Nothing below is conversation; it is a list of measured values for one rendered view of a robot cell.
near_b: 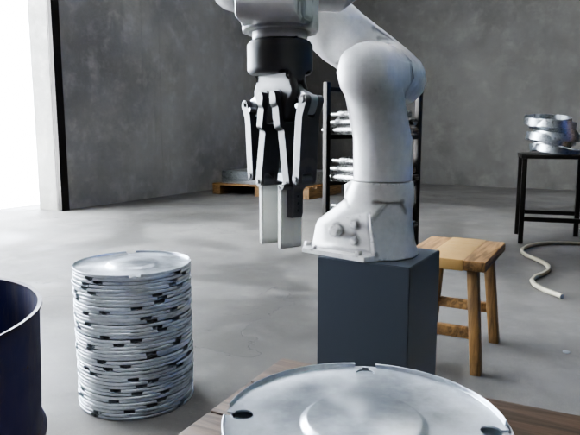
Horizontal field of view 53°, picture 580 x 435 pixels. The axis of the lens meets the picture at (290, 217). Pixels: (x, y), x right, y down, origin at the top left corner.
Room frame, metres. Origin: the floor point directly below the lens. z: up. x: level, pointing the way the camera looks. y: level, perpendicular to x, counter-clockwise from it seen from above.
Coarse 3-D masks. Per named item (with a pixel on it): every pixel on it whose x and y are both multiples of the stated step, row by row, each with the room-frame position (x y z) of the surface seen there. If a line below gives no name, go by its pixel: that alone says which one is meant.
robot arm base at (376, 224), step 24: (360, 192) 1.07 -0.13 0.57; (384, 192) 1.05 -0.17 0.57; (408, 192) 1.07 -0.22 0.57; (336, 216) 1.10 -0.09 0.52; (360, 216) 1.06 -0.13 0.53; (384, 216) 1.05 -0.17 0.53; (408, 216) 1.07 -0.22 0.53; (312, 240) 1.14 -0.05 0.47; (336, 240) 1.09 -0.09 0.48; (360, 240) 1.06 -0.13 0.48; (384, 240) 1.05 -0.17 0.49; (408, 240) 1.07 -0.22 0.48
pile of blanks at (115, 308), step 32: (96, 288) 1.35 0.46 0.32; (128, 288) 1.32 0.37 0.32; (160, 288) 1.35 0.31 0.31; (96, 320) 1.32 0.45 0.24; (128, 320) 1.31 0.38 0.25; (160, 320) 1.35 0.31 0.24; (96, 352) 1.35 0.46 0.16; (128, 352) 1.31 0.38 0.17; (160, 352) 1.34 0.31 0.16; (192, 352) 1.47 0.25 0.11; (96, 384) 1.33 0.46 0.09; (128, 384) 1.31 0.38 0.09; (160, 384) 1.36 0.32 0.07; (192, 384) 1.46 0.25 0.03; (128, 416) 1.32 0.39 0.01
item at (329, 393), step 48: (288, 384) 0.66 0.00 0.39; (336, 384) 0.66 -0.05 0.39; (384, 384) 0.66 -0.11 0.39; (432, 384) 0.66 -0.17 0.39; (240, 432) 0.55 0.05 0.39; (288, 432) 0.55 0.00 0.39; (336, 432) 0.54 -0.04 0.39; (384, 432) 0.54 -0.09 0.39; (432, 432) 0.55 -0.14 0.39; (480, 432) 0.55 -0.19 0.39
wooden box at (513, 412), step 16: (272, 368) 0.79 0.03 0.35; (288, 368) 0.79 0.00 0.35; (224, 400) 0.69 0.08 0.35; (496, 400) 0.69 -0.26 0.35; (208, 416) 0.65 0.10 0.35; (512, 416) 0.65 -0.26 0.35; (528, 416) 0.65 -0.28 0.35; (544, 416) 0.65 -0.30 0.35; (560, 416) 0.65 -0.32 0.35; (576, 416) 0.65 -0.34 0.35; (192, 432) 0.61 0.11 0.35; (208, 432) 0.61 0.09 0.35; (528, 432) 0.61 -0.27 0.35; (544, 432) 0.61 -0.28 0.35; (560, 432) 0.61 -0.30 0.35; (576, 432) 0.61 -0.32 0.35
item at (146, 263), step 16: (96, 256) 1.54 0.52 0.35; (112, 256) 1.55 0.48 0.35; (128, 256) 1.55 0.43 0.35; (144, 256) 1.55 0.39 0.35; (160, 256) 1.55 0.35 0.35; (176, 256) 1.55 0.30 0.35; (80, 272) 1.35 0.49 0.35; (96, 272) 1.37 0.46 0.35; (112, 272) 1.37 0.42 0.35; (128, 272) 1.37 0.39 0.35; (144, 272) 1.37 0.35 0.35; (160, 272) 1.35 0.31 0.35
